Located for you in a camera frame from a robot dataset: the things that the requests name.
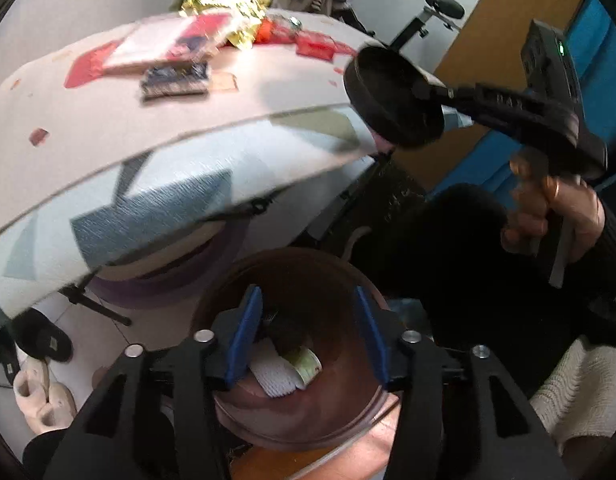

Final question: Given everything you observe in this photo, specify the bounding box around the black slipper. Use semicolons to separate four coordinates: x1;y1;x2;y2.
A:
0;330;25;384
10;307;74;364

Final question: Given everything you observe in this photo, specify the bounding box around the person's right hand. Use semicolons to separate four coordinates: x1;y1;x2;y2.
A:
500;152;606;267

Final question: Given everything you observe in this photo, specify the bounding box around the crushed paper cup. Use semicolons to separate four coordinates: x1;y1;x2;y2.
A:
285;347;323;391

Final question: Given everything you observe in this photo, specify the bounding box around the blue panel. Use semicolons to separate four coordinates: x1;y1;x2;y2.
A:
428;0;616;201

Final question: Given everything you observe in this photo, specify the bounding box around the purple round stool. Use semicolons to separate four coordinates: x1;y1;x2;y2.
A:
88;220;249;311

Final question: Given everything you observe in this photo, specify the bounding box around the pink foam pouch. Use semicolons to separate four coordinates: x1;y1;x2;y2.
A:
102;14;229;69

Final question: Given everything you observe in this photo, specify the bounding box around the brown transparent bowl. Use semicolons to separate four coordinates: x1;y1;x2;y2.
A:
190;247;403;449

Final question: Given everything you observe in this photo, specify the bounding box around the brown wooden panel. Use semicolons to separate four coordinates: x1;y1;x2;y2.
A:
433;0;588;187

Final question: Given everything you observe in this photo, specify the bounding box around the black fleece garment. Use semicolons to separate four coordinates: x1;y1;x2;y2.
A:
350;182;616;361

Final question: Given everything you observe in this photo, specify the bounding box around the beige slipper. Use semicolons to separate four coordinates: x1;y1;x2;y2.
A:
28;385;79;434
13;357;52;414

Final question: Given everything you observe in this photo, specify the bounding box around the gold foil wrapper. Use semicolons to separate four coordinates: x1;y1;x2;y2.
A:
180;0;271;50

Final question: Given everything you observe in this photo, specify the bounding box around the blue carton box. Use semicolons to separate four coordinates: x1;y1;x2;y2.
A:
140;60;211;102

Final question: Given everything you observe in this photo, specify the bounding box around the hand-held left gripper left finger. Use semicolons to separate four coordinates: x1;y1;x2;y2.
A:
42;285;264;480

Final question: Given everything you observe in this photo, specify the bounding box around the person's right forearm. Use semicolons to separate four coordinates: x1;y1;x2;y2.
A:
568;195;616;311

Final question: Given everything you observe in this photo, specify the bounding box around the black round bin lid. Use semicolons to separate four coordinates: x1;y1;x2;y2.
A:
344;46;446;150

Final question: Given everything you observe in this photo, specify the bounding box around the cream knit cloth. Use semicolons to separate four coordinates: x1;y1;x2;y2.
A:
530;335;616;457

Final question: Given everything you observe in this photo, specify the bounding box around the red snack packet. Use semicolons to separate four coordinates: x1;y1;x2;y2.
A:
295;32;337;62

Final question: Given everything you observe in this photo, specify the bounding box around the printed tablecloth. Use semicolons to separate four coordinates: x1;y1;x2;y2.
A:
0;7;389;322

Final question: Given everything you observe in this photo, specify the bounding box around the black table leg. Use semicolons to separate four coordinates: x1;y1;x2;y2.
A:
60;285;134;327

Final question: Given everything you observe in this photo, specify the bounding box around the white foam net sleeve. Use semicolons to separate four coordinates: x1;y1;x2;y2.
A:
248;337;301;401

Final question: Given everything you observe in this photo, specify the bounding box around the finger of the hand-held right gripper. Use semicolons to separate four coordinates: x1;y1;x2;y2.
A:
413;76;571;137

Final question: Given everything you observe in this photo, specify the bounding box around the black exercise bike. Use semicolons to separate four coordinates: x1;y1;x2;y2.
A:
310;0;467;54

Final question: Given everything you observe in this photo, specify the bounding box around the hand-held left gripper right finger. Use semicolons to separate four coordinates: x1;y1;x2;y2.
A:
354;285;574;480

